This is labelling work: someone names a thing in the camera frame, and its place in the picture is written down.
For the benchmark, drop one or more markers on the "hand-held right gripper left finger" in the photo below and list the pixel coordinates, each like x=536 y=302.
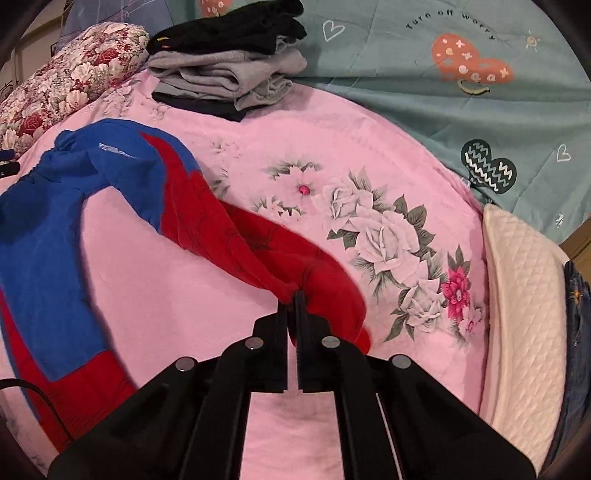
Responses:
x=280 y=323

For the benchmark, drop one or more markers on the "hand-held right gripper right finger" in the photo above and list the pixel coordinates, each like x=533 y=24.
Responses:
x=302 y=323

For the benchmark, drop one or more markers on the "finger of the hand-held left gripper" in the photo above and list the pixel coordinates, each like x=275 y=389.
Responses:
x=5 y=169

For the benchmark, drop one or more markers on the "blue and red pants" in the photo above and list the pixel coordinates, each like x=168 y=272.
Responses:
x=41 y=230

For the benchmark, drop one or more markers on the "pink floral bedsheet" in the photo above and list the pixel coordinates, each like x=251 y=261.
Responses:
x=184 y=277

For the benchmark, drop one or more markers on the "red floral pillow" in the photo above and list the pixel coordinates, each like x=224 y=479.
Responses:
x=69 y=78

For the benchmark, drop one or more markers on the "blue plaid cloth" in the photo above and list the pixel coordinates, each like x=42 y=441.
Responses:
x=115 y=14

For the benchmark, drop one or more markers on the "dark navy folded garment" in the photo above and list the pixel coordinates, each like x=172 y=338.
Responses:
x=203 y=106

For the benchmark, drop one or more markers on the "white quilted cushion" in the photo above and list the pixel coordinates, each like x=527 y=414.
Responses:
x=521 y=300

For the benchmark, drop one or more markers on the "grey folded garment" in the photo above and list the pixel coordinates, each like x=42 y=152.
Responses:
x=221 y=69

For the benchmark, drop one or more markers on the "teal heart-print blanket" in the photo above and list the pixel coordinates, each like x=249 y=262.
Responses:
x=392 y=92

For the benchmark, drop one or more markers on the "black folded garment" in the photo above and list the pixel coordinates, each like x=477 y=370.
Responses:
x=231 y=32

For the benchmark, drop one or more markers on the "dark denim cloth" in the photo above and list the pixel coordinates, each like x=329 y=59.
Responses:
x=579 y=323

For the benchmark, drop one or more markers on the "wooden cabinet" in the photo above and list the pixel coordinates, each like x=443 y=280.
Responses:
x=579 y=244

